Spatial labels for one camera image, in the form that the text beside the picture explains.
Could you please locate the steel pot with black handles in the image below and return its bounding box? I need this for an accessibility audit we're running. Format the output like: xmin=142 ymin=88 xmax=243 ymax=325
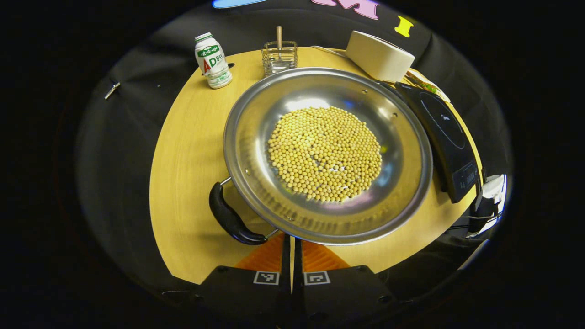
xmin=209 ymin=67 xmax=433 ymax=246

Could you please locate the wire mesh basket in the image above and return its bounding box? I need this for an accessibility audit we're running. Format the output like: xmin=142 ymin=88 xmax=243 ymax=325
xmin=261 ymin=41 xmax=298 ymax=76

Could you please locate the white toaster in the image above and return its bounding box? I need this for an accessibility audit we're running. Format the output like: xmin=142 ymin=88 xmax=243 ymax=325
xmin=345 ymin=30 xmax=415 ymax=83

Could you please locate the pile of yellow soybeans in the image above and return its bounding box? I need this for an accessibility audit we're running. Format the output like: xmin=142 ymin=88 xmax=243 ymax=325
xmin=267 ymin=106 xmax=383 ymax=203

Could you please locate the black induction cooktop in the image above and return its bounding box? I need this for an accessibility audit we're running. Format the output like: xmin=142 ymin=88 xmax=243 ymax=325
xmin=395 ymin=82 xmax=480 ymax=204

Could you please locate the white power cable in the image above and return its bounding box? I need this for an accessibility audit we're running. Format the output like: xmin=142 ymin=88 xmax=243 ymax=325
xmin=311 ymin=45 xmax=349 ymax=58

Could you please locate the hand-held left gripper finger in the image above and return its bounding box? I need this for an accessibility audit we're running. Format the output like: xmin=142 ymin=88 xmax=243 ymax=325
xmin=160 ymin=233 xmax=292 ymax=329
xmin=292 ymin=238 xmax=412 ymax=329

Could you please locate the sandwich with lettuce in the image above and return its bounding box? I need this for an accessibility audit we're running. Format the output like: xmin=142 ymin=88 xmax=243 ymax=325
xmin=406 ymin=69 xmax=451 ymax=103

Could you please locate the white drink bottle green label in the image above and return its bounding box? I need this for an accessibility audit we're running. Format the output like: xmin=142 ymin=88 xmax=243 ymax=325
xmin=194 ymin=32 xmax=233 ymax=89

